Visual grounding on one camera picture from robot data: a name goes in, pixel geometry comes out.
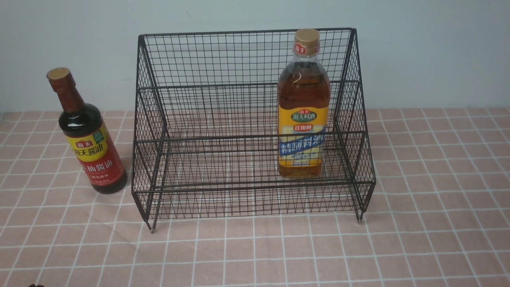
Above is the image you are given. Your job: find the amber cooking wine bottle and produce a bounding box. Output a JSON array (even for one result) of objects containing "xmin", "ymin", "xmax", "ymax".
[{"xmin": 277, "ymin": 29, "xmax": 330, "ymax": 179}]

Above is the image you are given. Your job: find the dark soy sauce bottle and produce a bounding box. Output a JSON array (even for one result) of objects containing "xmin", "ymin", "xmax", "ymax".
[{"xmin": 46, "ymin": 67, "xmax": 128, "ymax": 194}]

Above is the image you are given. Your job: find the pink checkered tablecloth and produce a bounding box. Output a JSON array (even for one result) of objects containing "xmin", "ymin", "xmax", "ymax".
[{"xmin": 1, "ymin": 108, "xmax": 509, "ymax": 287}]

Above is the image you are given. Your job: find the black wire mesh shelf rack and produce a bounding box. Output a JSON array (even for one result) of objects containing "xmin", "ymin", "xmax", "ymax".
[{"xmin": 131, "ymin": 28, "xmax": 377, "ymax": 232}]

